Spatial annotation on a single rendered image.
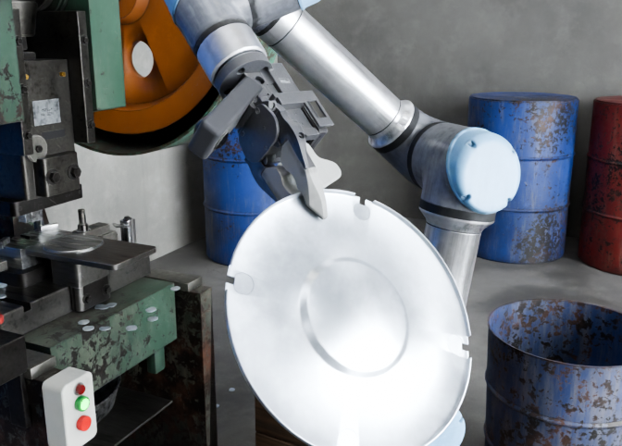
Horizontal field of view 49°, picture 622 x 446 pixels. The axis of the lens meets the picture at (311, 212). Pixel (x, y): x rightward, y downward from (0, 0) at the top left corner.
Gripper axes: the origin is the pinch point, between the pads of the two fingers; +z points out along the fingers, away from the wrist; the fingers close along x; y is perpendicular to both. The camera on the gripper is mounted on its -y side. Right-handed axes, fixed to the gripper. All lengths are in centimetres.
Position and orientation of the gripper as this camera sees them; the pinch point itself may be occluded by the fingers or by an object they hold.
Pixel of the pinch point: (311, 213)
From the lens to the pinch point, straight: 74.6
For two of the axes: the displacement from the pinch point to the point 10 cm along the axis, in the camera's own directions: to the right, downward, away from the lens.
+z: 4.9, 8.1, -3.1
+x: -4.9, 5.5, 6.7
